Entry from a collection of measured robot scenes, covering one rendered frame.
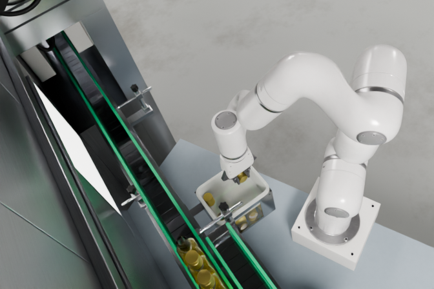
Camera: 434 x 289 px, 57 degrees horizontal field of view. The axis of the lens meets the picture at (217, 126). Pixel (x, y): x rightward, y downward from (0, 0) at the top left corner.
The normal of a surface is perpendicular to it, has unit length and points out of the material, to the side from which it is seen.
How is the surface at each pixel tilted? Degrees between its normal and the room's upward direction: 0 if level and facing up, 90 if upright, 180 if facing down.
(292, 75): 53
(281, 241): 0
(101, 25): 90
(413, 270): 0
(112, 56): 90
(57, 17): 90
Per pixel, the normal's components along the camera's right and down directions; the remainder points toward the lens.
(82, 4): 0.54, 0.61
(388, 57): 0.01, -0.54
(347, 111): -0.83, 0.22
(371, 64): -0.55, -0.58
